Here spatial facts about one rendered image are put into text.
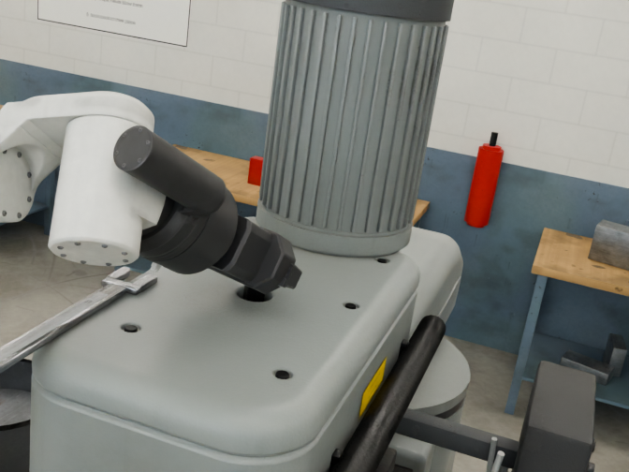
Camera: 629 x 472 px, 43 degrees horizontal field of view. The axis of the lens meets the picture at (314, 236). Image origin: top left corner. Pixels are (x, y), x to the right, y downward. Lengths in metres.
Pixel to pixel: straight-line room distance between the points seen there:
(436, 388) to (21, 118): 0.94
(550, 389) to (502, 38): 3.94
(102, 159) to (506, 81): 4.43
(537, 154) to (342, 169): 4.10
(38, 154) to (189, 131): 4.96
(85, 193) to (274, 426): 0.22
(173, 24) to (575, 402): 4.78
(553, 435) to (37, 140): 0.68
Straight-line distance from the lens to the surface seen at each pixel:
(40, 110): 0.64
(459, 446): 1.16
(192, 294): 0.80
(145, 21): 5.72
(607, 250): 4.56
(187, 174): 0.60
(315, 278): 0.88
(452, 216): 5.13
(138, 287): 0.79
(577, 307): 5.22
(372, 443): 0.77
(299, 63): 0.93
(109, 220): 0.59
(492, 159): 4.88
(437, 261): 1.41
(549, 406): 1.08
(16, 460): 3.02
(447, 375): 1.45
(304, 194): 0.94
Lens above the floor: 2.22
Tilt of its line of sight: 19 degrees down
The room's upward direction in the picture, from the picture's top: 8 degrees clockwise
